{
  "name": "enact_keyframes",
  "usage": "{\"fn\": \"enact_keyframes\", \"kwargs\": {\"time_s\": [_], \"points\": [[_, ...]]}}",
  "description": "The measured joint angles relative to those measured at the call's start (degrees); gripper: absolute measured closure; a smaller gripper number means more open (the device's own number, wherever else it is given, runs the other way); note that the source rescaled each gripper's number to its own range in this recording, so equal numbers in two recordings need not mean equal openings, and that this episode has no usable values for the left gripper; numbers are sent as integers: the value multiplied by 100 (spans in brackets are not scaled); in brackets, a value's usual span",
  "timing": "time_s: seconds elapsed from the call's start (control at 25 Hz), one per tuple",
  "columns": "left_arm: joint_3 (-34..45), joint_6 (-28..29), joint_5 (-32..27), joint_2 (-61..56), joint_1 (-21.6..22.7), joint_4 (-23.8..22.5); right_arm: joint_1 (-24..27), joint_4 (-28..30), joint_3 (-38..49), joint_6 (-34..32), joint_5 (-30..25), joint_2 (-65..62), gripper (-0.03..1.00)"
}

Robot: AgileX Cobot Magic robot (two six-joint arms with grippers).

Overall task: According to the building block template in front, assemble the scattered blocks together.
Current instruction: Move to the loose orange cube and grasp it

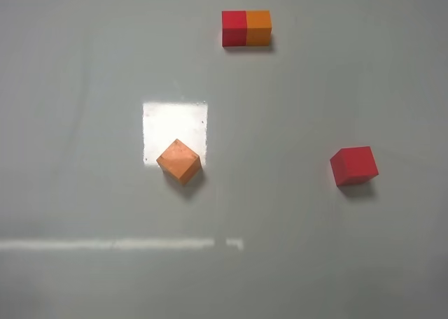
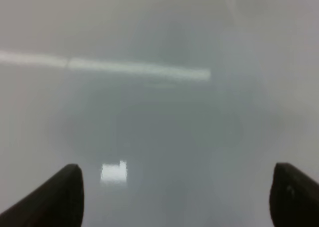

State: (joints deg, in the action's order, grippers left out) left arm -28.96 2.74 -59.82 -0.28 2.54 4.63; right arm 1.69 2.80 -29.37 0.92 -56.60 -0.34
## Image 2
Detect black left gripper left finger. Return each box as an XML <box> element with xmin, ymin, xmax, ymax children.
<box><xmin>0</xmin><ymin>164</ymin><xmax>84</xmax><ymax>227</ymax></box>

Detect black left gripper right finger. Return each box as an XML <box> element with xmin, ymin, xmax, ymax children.
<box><xmin>269</xmin><ymin>163</ymin><xmax>319</xmax><ymax>227</ymax></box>

